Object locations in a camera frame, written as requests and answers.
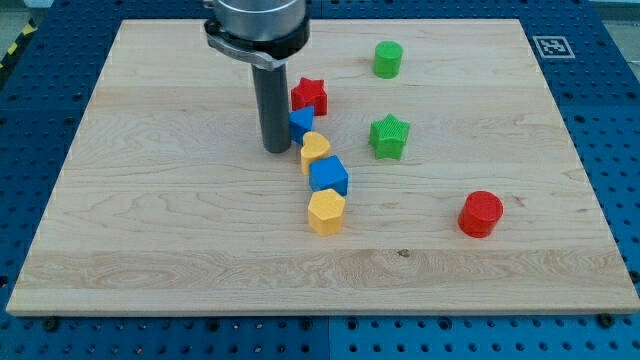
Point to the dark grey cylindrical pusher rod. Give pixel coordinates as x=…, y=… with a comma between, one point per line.
x=272, y=101

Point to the green star block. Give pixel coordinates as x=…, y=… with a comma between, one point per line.
x=388, y=137

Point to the white fiducial marker tag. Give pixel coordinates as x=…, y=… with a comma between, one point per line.
x=553, y=47

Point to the yellow heart block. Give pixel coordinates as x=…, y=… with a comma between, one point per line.
x=315, y=147

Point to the blue cube block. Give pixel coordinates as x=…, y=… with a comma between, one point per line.
x=329, y=173

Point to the green cylinder block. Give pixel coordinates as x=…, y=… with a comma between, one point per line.
x=387, y=59

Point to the red star block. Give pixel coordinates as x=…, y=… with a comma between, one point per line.
x=310, y=92

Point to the blue triangle block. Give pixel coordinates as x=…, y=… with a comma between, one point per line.
x=301, y=122

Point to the red cylinder block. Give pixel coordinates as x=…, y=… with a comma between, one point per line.
x=481, y=212

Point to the yellow hexagon block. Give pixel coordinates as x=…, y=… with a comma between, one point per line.
x=326, y=212

